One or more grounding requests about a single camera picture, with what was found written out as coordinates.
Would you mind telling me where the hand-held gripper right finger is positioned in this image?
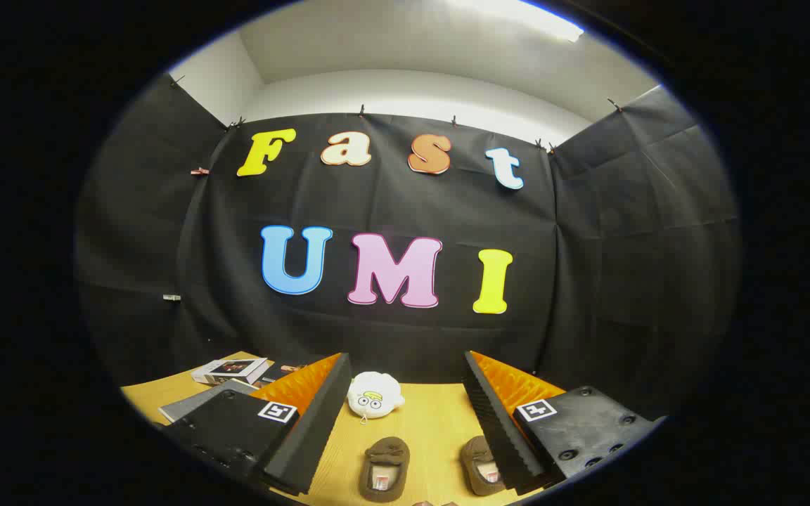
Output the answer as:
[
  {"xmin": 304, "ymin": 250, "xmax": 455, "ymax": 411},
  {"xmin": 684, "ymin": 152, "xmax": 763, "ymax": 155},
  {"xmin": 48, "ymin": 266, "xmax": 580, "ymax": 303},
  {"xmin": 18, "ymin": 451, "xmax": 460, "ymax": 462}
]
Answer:
[{"xmin": 461, "ymin": 350, "xmax": 666, "ymax": 496}]

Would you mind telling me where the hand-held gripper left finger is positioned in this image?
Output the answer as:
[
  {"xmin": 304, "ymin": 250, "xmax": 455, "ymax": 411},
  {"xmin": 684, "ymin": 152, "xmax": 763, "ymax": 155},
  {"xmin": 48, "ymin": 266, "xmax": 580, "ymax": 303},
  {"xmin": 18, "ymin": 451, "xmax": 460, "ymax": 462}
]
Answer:
[{"xmin": 162, "ymin": 351, "xmax": 354, "ymax": 496}]

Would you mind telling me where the brown fuzzy slipper shoe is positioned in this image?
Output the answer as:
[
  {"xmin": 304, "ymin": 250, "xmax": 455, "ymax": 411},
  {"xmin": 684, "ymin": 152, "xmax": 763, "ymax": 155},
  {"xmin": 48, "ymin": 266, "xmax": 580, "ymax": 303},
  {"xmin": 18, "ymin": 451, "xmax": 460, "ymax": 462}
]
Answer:
[
  {"xmin": 358, "ymin": 436, "xmax": 411, "ymax": 503},
  {"xmin": 459, "ymin": 435, "xmax": 508, "ymax": 497}
]

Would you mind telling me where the grey fabric storage box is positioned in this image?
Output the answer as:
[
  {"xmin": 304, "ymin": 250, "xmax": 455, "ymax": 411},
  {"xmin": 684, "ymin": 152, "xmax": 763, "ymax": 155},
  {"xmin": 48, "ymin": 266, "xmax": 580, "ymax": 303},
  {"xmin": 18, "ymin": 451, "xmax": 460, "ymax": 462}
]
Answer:
[{"xmin": 159, "ymin": 378, "xmax": 259, "ymax": 424}]

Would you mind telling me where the white plush toy with face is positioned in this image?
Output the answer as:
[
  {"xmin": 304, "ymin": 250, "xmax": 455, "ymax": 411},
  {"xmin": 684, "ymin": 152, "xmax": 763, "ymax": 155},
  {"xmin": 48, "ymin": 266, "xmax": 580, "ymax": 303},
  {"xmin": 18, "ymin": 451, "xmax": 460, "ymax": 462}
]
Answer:
[{"xmin": 347, "ymin": 371, "xmax": 406, "ymax": 424}]

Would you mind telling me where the white book with dark photo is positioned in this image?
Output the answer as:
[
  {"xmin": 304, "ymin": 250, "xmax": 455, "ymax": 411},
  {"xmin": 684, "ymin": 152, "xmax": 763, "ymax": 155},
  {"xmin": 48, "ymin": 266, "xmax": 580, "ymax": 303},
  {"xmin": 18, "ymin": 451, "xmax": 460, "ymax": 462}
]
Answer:
[{"xmin": 191, "ymin": 357, "xmax": 269, "ymax": 387}]

